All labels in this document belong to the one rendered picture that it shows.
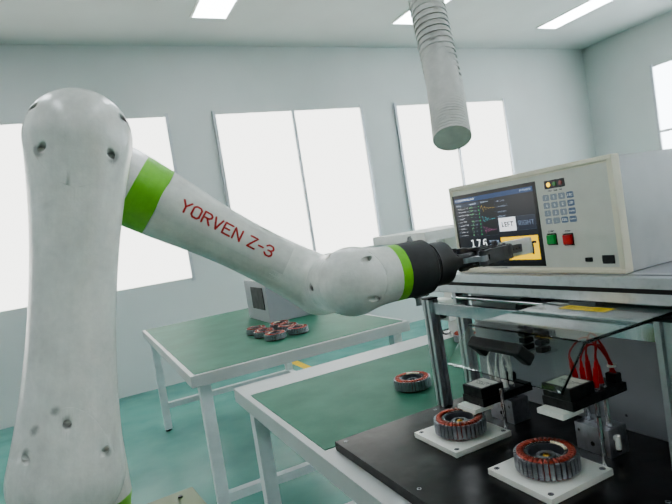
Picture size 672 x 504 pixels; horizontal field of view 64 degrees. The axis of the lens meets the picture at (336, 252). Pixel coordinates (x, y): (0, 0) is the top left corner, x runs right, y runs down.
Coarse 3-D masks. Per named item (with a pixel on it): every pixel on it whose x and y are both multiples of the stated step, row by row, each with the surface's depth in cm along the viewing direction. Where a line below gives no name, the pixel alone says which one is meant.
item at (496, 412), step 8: (504, 400) 122; (512, 400) 120; (520, 400) 121; (496, 408) 125; (512, 408) 120; (520, 408) 121; (528, 408) 122; (496, 416) 125; (512, 416) 120; (520, 416) 121; (528, 416) 122
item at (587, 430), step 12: (576, 420) 105; (588, 420) 104; (612, 420) 102; (576, 432) 105; (588, 432) 102; (612, 432) 99; (624, 432) 100; (588, 444) 102; (612, 444) 98; (624, 444) 100; (612, 456) 98
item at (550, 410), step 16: (576, 384) 97; (592, 384) 97; (608, 384) 101; (624, 384) 101; (544, 400) 100; (560, 400) 97; (576, 400) 96; (592, 400) 97; (608, 400) 100; (560, 416) 95; (608, 416) 100
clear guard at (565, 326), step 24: (528, 312) 96; (552, 312) 93; (576, 312) 90; (600, 312) 88; (624, 312) 85; (648, 312) 83; (480, 336) 90; (504, 336) 85; (528, 336) 81; (552, 336) 78; (576, 336) 75; (600, 336) 74; (456, 360) 91; (480, 360) 86; (504, 360) 82; (552, 360) 75; (576, 360) 72; (528, 384) 76; (552, 384) 72
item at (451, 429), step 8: (456, 408) 122; (440, 416) 119; (448, 416) 120; (456, 416) 121; (464, 416) 121; (472, 416) 118; (480, 416) 115; (440, 424) 115; (448, 424) 114; (456, 424) 114; (464, 424) 113; (472, 424) 113; (480, 424) 114; (440, 432) 115; (448, 432) 114; (456, 432) 113; (464, 432) 112; (472, 432) 113; (480, 432) 114; (456, 440) 114
